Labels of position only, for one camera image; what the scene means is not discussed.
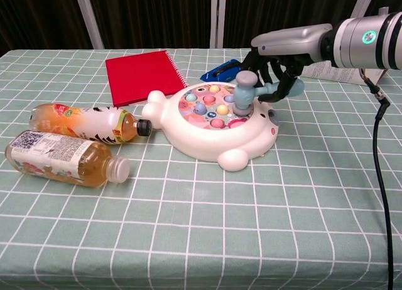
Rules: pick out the aluminium screen post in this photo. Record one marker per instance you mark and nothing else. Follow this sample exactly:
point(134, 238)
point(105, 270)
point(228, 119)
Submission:
point(89, 20)
point(364, 2)
point(217, 20)

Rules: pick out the white cap tea bottle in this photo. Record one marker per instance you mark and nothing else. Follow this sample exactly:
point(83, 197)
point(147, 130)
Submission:
point(56, 158)

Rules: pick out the white fish toy game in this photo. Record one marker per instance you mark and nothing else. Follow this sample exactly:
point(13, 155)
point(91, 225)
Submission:
point(201, 139)

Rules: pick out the red spiral notebook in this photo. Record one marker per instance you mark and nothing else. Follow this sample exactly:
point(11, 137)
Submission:
point(141, 76)

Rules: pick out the small teal handheld device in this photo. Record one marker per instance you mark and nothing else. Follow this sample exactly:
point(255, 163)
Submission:
point(243, 95)

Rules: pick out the black cap tea bottle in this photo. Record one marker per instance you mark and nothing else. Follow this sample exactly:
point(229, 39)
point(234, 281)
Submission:
point(94, 122)

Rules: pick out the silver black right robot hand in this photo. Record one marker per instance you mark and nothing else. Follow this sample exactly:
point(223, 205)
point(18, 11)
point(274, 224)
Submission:
point(289, 40)

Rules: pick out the green checked tablecloth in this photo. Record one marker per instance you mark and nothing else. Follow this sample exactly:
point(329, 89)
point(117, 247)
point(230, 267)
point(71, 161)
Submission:
point(220, 224)

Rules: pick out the white cardboard product box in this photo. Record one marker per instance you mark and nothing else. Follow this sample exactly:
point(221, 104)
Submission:
point(333, 75)

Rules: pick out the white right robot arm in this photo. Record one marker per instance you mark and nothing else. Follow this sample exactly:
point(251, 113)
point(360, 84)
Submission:
point(367, 42)

